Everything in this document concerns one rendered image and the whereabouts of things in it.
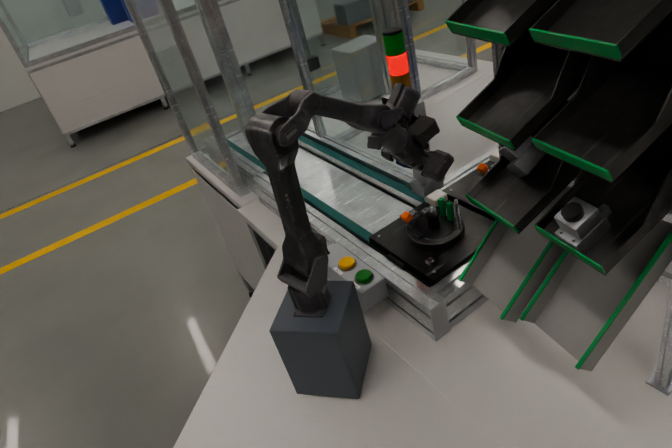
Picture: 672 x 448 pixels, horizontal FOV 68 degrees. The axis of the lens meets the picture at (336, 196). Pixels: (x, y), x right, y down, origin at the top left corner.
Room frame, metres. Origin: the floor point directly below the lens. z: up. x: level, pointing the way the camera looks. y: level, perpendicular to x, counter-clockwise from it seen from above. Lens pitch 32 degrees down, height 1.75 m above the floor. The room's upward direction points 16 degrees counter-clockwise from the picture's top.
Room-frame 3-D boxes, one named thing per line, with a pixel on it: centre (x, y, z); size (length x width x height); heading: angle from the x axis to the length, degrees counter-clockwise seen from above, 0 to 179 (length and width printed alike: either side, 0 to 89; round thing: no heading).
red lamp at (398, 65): (1.19, -0.23, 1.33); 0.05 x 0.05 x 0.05
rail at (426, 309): (1.15, 0.05, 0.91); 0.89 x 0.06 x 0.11; 26
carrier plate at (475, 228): (0.97, -0.21, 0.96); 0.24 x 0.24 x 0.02; 26
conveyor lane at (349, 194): (1.25, -0.10, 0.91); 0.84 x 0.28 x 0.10; 26
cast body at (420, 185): (0.97, -0.22, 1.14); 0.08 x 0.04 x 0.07; 116
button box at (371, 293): (0.95, 0.02, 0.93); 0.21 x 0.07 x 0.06; 26
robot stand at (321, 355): (0.74, 0.10, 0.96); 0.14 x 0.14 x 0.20; 67
